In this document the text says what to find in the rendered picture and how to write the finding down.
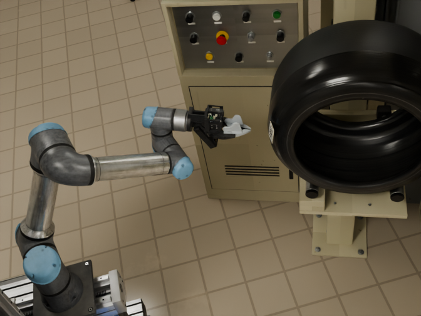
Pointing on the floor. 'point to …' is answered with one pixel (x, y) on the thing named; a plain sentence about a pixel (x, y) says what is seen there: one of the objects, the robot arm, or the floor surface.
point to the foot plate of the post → (319, 245)
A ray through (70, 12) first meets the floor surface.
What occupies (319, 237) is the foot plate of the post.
